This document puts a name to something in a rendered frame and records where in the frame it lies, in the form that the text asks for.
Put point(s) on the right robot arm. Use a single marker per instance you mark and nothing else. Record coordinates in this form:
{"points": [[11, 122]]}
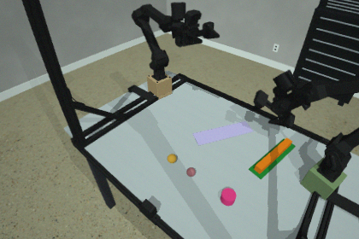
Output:
{"points": [[305, 92]]}

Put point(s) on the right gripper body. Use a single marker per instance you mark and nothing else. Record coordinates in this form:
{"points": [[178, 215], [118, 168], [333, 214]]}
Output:
{"points": [[278, 107]]}

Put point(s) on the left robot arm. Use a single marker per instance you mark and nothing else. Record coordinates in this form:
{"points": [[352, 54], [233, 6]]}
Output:
{"points": [[169, 23]]}

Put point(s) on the dark red ball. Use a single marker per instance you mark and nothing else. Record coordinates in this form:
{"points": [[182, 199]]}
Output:
{"points": [[190, 172]]}

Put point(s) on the dark green rectangle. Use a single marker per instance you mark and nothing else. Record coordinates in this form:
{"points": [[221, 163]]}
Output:
{"points": [[272, 165]]}

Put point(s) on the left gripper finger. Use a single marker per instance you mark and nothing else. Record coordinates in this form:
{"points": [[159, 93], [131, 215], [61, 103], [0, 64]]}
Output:
{"points": [[211, 32], [189, 39]]}

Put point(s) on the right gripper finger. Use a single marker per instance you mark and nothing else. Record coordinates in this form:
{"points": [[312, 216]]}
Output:
{"points": [[276, 121], [255, 108]]}

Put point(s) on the pink cylinder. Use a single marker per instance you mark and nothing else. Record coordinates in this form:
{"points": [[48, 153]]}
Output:
{"points": [[228, 196]]}

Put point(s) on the lavender flat rectangle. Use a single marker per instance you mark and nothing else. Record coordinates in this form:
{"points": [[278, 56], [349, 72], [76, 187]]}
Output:
{"points": [[223, 132]]}

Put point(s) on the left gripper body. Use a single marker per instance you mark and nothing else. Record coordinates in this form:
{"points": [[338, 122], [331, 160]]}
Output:
{"points": [[195, 32]]}

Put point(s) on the orange bar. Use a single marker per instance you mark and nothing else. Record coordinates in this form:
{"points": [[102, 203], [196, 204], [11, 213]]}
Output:
{"points": [[272, 156]]}

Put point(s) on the yellow ball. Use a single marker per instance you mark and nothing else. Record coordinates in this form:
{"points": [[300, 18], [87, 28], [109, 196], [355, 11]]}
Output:
{"points": [[172, 158]]}

